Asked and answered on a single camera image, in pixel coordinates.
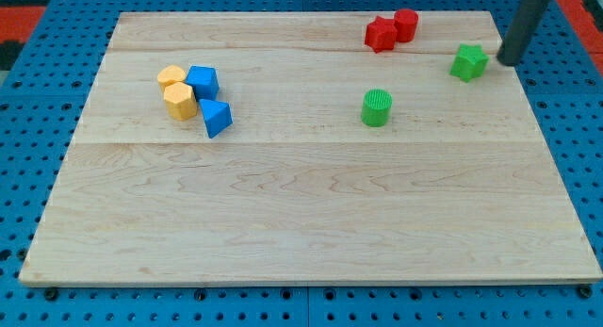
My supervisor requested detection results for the green star block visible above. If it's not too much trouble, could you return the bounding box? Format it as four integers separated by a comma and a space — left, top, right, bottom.
449, 43, 489, 83

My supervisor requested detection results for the red star block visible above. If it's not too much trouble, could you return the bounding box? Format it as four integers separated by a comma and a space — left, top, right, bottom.
364, 16, 398, 53

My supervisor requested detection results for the light wooden board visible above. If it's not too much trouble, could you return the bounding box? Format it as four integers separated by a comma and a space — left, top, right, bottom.
20, 11, 602, 287

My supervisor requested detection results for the green cylinder block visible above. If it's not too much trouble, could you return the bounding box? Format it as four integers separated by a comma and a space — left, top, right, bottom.
361, 89, 393, 127

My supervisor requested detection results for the blue triangular prism block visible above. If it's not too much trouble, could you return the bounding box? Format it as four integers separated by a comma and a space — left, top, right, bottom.
200, 99, 233, 139

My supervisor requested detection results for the blue cube block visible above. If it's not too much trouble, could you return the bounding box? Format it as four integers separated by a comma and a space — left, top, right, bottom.
185, 66, 220, 100

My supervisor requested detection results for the yellow hexagonal block front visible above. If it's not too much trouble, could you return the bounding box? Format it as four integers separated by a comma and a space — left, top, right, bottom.
163, 82, 198, 121

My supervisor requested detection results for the yellow round block rear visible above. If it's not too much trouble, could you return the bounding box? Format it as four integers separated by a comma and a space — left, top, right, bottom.
156, 65, 187, 91

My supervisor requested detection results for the red cylinder block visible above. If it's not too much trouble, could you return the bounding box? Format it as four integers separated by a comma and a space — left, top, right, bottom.
394, 8, 419, 42

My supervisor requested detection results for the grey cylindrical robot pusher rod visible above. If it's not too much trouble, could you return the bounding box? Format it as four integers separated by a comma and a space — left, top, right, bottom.
497, 0, 551, 67

